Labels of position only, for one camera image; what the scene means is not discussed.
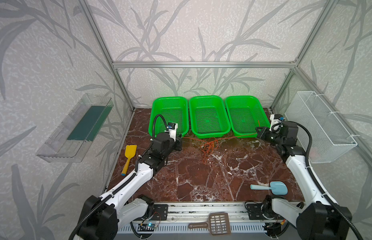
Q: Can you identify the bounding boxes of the orange cable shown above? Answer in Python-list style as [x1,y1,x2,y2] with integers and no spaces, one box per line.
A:
[182,119,262,164]

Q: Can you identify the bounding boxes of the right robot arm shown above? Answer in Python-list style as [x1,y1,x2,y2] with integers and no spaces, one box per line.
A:
[256,121,363,240]

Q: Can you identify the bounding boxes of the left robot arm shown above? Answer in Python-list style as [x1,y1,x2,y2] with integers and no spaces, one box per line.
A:
[69,122,182,240]

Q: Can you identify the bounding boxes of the yellow plastic spatula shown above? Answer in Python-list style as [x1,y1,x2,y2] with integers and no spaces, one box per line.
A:
[121,145,137,176]

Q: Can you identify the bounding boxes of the left green plastic basket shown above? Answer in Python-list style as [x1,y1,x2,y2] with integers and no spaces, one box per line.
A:
[148,97,190,137]

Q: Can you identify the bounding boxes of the green plastic basket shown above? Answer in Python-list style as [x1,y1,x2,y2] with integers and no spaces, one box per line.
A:
[189,96,231,139]
[225,96,270,138]
[148,97,190,137]

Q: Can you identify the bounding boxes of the right green plastic basket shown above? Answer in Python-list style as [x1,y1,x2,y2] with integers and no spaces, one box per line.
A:
[225,96,270,138]

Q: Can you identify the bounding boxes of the middle green plastic basket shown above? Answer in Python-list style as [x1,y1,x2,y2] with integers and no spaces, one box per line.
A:
[189,96,231,139]

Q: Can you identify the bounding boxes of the light blue plastic scoop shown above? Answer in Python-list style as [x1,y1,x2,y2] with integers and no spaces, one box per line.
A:
[250,181,288,196]

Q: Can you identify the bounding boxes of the green circuit board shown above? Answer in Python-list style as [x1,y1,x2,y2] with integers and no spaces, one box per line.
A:
[137,223,158,232]

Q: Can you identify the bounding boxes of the brown slotted spatula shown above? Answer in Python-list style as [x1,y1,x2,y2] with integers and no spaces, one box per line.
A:
[188,212,232,236]

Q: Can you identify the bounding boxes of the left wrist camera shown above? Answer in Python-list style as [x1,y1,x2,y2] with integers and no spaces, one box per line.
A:
[166,122,178,141]

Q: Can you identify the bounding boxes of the white wire mesh basket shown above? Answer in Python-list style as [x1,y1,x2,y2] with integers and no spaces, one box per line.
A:
[285,91,358,164]

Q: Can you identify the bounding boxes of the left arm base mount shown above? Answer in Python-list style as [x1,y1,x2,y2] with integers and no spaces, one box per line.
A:
[138,195,168,221]

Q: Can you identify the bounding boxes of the aluminium rail base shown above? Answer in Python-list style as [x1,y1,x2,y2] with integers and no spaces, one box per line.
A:
[113,201,307,224]

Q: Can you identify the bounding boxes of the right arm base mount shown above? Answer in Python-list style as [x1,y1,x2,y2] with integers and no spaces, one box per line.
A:
[244,201,275,220]

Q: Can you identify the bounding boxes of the clear acrylic wall shelf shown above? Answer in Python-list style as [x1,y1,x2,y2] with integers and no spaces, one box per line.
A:
[36,94,114,163]

